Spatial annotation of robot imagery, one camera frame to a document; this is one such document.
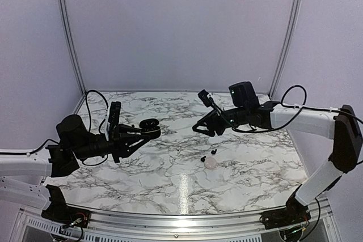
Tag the aluminium front rail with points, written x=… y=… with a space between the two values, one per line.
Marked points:
x=105 y=225

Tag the aluminium corner post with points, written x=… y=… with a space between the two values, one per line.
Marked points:
x=292 y=21
x=71 y=46

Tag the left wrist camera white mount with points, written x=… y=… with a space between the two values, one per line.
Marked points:
x=112 y=118

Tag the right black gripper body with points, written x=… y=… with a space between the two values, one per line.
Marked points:
x=240 y=116

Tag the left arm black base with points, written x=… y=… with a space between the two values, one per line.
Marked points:
x=59 y=211

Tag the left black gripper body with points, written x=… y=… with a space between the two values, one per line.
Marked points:
x=85 y=151

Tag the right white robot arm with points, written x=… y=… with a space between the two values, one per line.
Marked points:
x=328 y=139

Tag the pink round earbud case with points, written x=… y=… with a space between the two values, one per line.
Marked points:
x=210 y=163

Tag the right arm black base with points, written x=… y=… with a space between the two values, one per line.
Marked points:
x=293 y=213

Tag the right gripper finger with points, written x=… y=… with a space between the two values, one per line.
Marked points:
x=205 y=123
x=207 y=132

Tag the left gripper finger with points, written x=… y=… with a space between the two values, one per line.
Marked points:
x=135 y=143
x=129 y=129

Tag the right aluminium corner post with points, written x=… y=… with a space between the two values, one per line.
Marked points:
x=292 y=21

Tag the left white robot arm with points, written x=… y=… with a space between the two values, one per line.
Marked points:
x=35 y=163

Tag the left aluminium corner post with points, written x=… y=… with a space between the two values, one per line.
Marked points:
x=71 y=46

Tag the black earbud charging case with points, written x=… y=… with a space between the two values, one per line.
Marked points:
x=150 y=127

